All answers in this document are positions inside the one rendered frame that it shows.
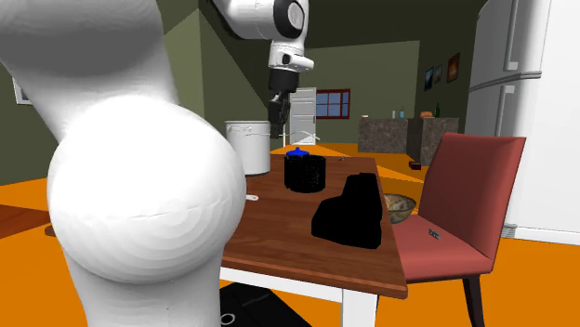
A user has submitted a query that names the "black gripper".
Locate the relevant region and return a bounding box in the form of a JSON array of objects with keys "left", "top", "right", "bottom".
[{"left": 267, "top": 69, "right": 300, "bottom": 139}]

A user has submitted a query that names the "white door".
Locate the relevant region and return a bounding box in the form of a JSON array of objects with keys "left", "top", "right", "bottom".
[{"left": 288, "top": 86, "right": 318, "bottom": 135}]

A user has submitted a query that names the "white cooking pot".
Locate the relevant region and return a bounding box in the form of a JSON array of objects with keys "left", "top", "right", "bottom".
[{"left": 224, "top": 119, "right": 272, "bottom": 177}]

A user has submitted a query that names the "red framed window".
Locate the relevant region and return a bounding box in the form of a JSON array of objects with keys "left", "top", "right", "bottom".
[{"left": 315, "top": 88, "right": 352, "bottom": 120}]

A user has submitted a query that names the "black cylindrical container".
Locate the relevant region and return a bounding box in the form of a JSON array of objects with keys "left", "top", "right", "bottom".
[{"left": 283, "top": 154, "right": 328, "bottom": 194}]

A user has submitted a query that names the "dark stone counter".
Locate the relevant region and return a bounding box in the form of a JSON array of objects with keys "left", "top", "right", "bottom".
[{"left": 357, "top": 102, "right": 460, "bottom": 167}]

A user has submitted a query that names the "wooden table with white legs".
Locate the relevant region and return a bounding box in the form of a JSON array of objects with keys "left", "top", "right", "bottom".
[{"left": 44, "top": 153, "right": 408, "bottom": 327}]

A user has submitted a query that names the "black lumpy object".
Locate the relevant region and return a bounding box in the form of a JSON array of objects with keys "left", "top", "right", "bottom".
[{"left": 310, "top": 172, "right": 385, "bottom": 251}]

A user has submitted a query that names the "patterned beige bowl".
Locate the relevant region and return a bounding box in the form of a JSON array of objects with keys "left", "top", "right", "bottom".
[{"left": 383, "top": 192, "right": 417, "bottom": 225}]

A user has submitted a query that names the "black robot stand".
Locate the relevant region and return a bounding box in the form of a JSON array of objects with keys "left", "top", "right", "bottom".
[{"left": 219, "top": 281, "right": 314, "bottom": 327}]

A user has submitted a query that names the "red upholstered chair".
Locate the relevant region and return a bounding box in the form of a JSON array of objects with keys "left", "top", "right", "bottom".
[{"left": 376, "top": 132, "right": 528, "bottom": 327}]

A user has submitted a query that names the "white refrigerator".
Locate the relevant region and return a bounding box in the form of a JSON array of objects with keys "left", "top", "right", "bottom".
[{"left": 463, "top": 0, "right": 580, "bottom": 246}]

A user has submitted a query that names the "white wire rack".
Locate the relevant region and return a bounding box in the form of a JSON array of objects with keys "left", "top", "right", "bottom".
[{"left": 277, "top": 129, "right": 321, "bottom": 149}]

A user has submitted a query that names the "orange wall picture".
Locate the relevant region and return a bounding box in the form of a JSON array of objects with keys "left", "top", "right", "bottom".
[{"left": 445, "top": 51, "right": 461, "bottom": 85}]

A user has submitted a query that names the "white framed wall picture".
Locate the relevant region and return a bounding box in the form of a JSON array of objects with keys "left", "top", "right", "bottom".
[{"left": 11, "top": 75, "right": 33, "bottom": 107}]

